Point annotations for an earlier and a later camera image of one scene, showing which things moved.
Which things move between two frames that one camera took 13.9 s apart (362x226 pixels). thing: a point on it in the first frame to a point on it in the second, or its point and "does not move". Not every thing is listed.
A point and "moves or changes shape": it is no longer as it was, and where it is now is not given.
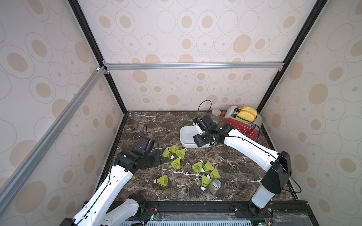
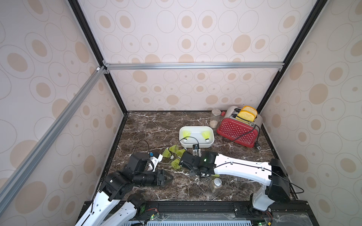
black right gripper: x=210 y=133 to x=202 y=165
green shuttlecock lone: x=162 y=180 moves or changes shape
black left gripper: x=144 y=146 to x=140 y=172
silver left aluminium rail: x=13 y=184 does not move
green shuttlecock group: x=167 y=153 does not move
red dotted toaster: x=248 y=128 does not move
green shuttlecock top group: x=173 y=149 does not move
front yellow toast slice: x=246 y=115 does not move
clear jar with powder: x=216 y=116 does not move
